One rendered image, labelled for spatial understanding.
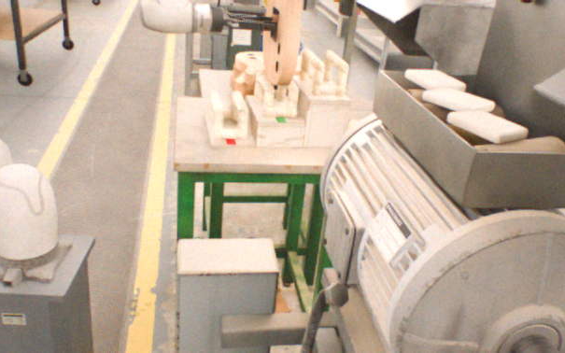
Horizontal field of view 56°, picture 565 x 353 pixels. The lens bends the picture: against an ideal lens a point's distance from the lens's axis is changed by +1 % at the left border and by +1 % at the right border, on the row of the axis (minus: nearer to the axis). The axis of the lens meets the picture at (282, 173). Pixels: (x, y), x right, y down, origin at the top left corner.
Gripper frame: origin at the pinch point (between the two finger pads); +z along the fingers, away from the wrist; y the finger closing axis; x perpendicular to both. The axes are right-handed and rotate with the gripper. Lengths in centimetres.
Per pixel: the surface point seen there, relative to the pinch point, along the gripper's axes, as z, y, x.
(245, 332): -23, 109, -28
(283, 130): 3.9, 13.9, -31.0
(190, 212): -26, 25, -55
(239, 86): -3, -39, -33
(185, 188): -28, 25, -47
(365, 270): -12, 122, -6
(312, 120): 13.3, 14.0, -27.1
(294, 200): 24, -28, -81
